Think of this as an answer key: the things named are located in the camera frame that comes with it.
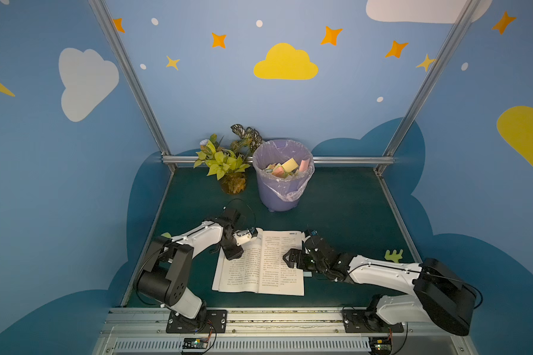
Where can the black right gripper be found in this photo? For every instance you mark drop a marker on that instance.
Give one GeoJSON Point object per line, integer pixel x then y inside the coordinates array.
{"type": "Point", "coordinates": [302, 258]}

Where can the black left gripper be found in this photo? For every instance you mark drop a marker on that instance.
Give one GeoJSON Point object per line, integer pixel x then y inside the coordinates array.
{"type": "Point", "coordinates": [231, 248]}

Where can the paperback book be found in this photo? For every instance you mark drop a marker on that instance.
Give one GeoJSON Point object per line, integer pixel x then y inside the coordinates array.
{"type": "Point", "coordinates": [261, 268]}

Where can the pink sticky note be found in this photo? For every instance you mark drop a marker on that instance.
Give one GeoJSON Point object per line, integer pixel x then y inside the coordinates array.
{"type": "Point", "coordinates": [304, 166]}

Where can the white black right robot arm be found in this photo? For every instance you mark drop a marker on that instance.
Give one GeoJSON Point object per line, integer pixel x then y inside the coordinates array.
{"type": "Point", "coordinates": [427, 292]}

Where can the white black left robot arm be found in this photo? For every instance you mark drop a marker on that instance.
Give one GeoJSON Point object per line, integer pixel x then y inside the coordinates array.
{"type": "Point", "coordinates": [166, 268]}

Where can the green toy rake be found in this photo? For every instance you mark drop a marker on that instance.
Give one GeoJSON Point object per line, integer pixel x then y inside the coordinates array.
{"type": "Point", "coordinates": [394, 256]}

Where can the green potted plant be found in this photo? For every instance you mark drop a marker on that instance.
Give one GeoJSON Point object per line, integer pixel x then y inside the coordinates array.
{"type": "Point", "coordinates": [229, 163]}

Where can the purple trash bin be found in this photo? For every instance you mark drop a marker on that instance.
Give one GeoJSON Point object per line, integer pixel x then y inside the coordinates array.
{"type": "Point", "coordinates": [276, 163]}

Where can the left circuit board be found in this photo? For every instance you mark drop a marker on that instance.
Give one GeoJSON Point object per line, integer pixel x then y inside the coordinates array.
{"type": "Point", "coordinates": [195, 344]}

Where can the circuit board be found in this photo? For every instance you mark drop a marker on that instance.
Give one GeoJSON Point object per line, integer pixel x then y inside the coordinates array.
{"type": "Point", "coordinates": [195, 344]}
{"type": "Point", "coordinates": [380, 346]}

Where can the right circuit board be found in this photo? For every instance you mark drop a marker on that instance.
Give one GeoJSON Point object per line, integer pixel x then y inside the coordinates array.
{"type": "Point", "coordinates": [380, 346]}

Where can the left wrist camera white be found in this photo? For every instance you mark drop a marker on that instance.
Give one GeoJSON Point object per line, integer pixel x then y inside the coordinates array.
{"type": "Point", "coordinates": [244, 236]}

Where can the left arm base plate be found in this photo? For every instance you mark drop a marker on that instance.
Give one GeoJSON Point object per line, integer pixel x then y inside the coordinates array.
{"type": "Point", "coordinates": [205, 321]}

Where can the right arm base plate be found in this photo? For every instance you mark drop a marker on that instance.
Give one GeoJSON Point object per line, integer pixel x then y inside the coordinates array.
{"type": "Point", "coordinates": [363, 321]}

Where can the rear aluminium frame bar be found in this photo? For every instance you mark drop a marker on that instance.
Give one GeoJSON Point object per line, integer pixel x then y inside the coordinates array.
{"type": "Point", "coordinates": [324, 160]}

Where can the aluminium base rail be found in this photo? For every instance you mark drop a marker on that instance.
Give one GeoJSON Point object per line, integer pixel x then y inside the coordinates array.
{"type": "Point", "coordinates": [268, 331]}

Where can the left aluminium frame post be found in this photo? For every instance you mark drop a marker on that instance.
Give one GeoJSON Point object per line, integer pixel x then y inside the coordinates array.
{"type": "Point", "coordinates": [102, 14]}

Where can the aluminium corner frame post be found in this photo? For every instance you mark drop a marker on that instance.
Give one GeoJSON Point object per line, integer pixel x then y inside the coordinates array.
{"type": "Point", "coordinates": [454, 38]}

